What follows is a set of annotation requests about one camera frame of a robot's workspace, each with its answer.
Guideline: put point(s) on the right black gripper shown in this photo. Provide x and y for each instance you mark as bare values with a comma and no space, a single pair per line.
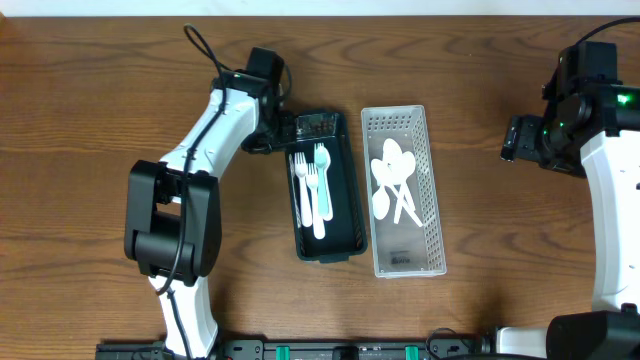
520,141

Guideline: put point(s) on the dark green plastic basket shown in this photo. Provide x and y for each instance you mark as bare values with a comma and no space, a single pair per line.
345,232

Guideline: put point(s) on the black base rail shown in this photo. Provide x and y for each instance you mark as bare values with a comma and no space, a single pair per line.
320,350

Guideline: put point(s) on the white plastic spoon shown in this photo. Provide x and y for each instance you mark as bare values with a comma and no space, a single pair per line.
380,202
391,153
403,168
329,215
382,174

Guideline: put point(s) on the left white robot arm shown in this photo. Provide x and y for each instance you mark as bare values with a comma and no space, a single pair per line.
173,216

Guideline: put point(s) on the white plastic fork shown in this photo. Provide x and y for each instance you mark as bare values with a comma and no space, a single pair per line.
300,167
321,160
312,181

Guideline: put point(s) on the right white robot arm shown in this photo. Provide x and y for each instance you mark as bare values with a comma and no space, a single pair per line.
592,133

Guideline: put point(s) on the clear plastic basket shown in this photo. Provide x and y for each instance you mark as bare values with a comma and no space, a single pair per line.
404,249

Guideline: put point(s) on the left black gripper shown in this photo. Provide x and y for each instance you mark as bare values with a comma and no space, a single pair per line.
282,132

